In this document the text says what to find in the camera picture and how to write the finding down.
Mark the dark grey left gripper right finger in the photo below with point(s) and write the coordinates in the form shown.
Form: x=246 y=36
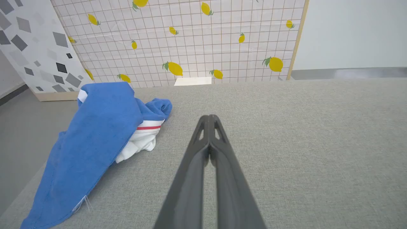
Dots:
x=232 y=190

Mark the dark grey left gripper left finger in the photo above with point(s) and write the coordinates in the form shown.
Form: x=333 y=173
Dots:
x=187 y=190

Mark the blue basketball jersey white trim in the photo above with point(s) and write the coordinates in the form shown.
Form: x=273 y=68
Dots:
x=95 y=136

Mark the grey fabric sofa cushion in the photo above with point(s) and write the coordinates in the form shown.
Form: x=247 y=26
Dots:
x=302 y=143

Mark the white rectangular box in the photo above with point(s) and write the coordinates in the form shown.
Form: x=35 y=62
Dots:
x=193 y=81

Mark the lemon print grid partition panel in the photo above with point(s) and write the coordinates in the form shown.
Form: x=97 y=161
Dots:
x=197 y=47

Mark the grey terrazzo pattern panel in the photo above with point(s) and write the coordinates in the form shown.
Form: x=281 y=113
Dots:
x=35 y=47

